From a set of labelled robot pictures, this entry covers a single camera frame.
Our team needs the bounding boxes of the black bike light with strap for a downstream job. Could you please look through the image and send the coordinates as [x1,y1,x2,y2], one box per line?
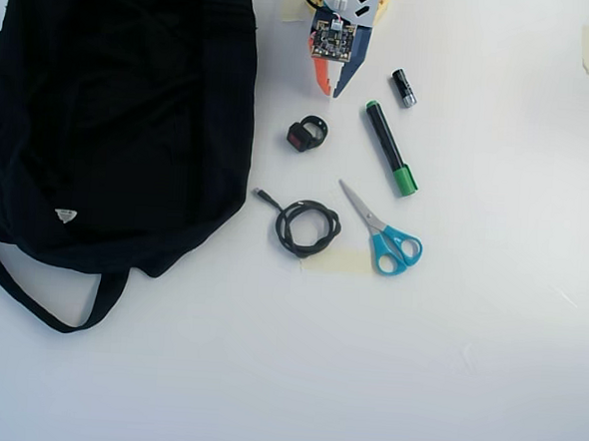
[285,113,328,157]

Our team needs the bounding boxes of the yellow perforated robot base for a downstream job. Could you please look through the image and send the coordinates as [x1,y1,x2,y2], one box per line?
[298,0,397,26]

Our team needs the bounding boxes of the black cylindrical battery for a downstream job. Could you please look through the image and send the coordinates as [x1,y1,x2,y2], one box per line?
[389,68,419,109]

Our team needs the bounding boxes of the black marker with green cap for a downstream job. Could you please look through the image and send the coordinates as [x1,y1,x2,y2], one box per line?
[359,99,424,199]

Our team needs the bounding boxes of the blue handled scissors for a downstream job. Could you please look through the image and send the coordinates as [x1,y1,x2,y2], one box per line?
[332,180,427,279]

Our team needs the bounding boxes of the coiled black usb cable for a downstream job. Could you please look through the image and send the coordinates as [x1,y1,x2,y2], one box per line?
[250,187,346,262]

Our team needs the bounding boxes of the bare camera circuit board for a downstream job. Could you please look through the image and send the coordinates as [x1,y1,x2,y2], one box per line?
[308,12,359,64]

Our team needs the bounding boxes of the black fabric bag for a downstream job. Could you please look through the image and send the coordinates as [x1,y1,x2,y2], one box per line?
[0,0,263,346]

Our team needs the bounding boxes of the blue-grey gripper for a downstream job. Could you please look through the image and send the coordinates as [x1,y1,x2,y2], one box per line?
[304,23,374,101]

